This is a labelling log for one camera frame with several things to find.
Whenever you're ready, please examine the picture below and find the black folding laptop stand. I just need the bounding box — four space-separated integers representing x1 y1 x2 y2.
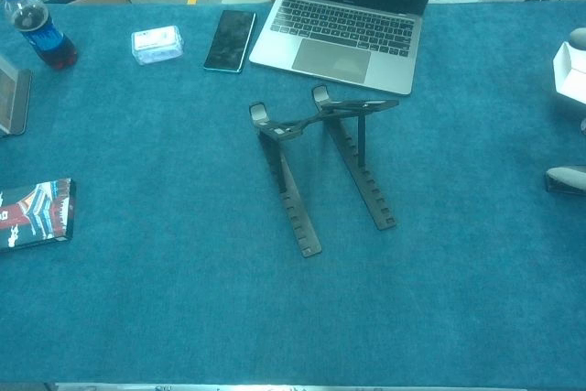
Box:
248 83 400 258

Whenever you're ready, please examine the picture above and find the silver laptop computer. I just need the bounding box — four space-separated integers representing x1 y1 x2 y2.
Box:
248 0 448 97

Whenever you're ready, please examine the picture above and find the grey block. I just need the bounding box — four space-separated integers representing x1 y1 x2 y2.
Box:
0 54 34 138

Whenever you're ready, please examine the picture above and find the open white cardboard box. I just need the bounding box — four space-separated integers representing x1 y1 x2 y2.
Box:
552 40 586 106

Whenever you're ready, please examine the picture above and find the grey black small device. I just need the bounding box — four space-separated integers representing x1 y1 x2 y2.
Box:
544 165 586 196

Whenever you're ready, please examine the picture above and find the black smartphone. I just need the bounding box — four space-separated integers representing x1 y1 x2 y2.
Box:
202 9 257 74

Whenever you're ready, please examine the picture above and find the clear plastic wipes box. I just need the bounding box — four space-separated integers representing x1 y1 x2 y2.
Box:
131 25 185 66

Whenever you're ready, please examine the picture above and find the teal table cloth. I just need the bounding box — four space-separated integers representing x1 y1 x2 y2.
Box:
0 0 586 386

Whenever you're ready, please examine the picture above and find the cola bottle with blue cap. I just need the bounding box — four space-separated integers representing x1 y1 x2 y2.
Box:
0 0 79 71

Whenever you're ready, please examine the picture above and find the red printed book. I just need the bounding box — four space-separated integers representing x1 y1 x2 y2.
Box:
0 178 77 253

